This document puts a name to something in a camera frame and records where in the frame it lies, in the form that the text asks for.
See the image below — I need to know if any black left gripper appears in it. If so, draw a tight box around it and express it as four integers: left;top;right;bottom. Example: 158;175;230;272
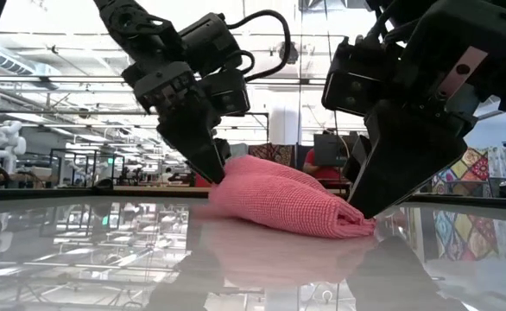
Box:
120;60;233;185

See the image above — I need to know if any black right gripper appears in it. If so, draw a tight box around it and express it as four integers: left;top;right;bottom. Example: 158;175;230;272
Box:
382;0;506;137

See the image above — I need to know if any pink knitted towel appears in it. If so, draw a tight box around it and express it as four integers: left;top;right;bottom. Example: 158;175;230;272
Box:
192;154;377;240

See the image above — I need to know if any black partition screen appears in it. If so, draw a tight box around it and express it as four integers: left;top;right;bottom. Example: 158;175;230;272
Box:
295;133;369;168

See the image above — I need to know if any person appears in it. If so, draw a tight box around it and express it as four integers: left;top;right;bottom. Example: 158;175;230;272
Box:
301;129;350;181

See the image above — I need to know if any brown patterned cloth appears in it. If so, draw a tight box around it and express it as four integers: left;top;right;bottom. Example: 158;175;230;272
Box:
248;143;298;168

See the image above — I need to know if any colourful patchwork quilt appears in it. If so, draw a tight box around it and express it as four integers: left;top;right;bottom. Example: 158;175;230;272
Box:
432;146;491;196

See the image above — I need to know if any white round column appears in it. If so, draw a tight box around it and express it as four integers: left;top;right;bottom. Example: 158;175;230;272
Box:
269;105;300;146

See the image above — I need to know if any long ceiling light bar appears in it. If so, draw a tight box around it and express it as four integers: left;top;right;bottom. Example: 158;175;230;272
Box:
0;75;328;88

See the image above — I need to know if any white humanoid robot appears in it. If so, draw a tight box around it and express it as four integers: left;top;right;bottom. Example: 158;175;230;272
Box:
0;120;28;175

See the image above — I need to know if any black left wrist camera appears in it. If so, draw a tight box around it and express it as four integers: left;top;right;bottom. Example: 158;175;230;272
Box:
200;67;252;118

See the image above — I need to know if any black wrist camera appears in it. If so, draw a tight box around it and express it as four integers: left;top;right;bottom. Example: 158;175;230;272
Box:
200;67;252;118
321;35;395;118

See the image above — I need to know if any black metal frame rig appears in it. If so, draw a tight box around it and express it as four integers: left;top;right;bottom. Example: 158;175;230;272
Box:
250;111;270;144

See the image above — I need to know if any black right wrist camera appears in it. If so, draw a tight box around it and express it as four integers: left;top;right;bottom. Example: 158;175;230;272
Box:
321;35;395;118

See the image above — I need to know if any thin black hanging cable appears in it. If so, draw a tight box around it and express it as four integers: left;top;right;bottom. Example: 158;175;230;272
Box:
323;0;339;131
297;0;305;146

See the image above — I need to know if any black open shelf frame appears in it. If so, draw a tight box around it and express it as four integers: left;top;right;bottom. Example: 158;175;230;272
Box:
49;147;127;187

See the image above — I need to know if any black ceiling cable reel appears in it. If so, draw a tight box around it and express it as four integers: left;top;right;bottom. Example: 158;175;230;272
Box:
277;41;300;67

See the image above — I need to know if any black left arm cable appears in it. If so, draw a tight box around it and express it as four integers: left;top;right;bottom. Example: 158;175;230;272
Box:
225;9;292;84

